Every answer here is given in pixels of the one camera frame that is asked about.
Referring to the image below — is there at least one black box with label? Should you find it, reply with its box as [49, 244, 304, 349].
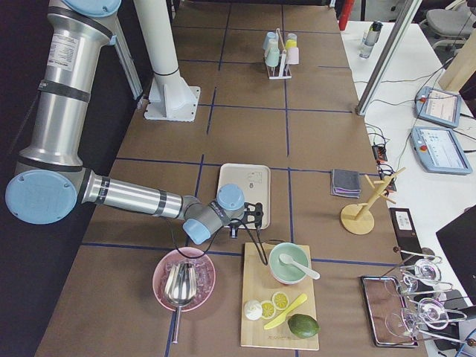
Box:
[389, 208, 422, 253]

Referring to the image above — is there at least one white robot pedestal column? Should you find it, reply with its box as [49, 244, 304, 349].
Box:
[134, 0, 201, 122]

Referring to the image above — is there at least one cream rabbit tray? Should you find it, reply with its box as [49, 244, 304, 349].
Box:
[218, 163, 271, 229]

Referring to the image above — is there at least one blue teach pendant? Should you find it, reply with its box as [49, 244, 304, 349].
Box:
[415, 86, 462, 129]
[411, 126, 472, 175]

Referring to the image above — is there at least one clear water bottle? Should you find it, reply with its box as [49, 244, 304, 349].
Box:
[359, 21, 383, 59]

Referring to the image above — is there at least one wine glass rack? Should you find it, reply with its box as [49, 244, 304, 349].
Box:
[385, 247, 468, 344]

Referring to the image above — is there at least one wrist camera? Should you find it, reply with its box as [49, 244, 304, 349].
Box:
[229, 222, 240, 239]

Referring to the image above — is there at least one black monitor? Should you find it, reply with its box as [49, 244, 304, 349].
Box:
[437, 206, 475, 300]

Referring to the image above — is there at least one pink cup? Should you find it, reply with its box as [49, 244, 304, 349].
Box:
[286, 47, 300, 65]

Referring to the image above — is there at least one green cup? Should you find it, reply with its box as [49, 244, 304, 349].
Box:
[266, 48, 280, 68]

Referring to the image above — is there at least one upper blue teach pendant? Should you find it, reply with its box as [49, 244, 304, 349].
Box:
[415, 86, 462, 129]

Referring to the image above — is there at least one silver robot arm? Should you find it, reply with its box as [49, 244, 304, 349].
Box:
[5, 1, 263, 244]

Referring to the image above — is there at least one yellow plastic knife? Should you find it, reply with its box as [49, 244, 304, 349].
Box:
[263, 293, 308, 330]

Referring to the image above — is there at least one green avocado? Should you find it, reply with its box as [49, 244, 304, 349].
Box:
[287, 314, 321, 338]

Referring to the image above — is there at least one aluminium frame post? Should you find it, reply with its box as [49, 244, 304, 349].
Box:
[355, 0, 422, 116]

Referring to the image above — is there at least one green bowl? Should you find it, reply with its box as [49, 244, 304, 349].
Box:
[268, 242, 310, 285]

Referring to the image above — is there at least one lower blue teach pendant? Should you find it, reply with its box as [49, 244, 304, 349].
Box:
[411, 126, 472, 175]

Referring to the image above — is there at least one dark metal glass tray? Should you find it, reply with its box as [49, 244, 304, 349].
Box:
[360, 276, 419, 349]

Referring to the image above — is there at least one wooden cutting board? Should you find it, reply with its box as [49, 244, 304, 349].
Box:
[240, 242, 320, 351]

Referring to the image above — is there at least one lemon slice near bun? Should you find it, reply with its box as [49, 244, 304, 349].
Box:
[260, 300, 276, 320]

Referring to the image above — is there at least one light blue cup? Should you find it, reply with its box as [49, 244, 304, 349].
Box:
[264, 31, 276, 42]

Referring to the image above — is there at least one white steamed bun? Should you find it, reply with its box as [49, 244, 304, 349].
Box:
[244, 300, 263, 321]

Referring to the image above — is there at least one office chair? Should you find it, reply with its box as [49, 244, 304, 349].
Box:
[419, 1, 475, 55]

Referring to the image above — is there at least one wooden mug tree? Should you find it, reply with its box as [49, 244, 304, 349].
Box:
[340, 167, 405, 235]

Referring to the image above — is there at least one pink ice bowl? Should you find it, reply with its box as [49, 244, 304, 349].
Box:
[152, 247, 216, 312]

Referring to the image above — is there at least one lemon slice near bowl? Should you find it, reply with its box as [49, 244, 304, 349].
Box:
[271, 292, 290, 311]

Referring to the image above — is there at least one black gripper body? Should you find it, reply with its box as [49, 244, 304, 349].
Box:
[243, 202, 264, 229]

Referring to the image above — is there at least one metal ice scoop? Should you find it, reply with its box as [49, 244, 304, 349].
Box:
[164, 263, 197, 344]

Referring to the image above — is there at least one grey cup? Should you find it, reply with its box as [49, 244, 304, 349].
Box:
[286, 33, 298, 41]

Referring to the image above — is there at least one white plastic spoon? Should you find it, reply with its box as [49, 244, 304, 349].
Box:
[279, 254, 321, 280]

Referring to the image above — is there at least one grey folded cloth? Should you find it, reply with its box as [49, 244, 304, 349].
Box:
[330, 169, 361, 199]

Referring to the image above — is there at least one yellow cup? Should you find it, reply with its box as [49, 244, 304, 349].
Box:
[285, 39, 297, 50]

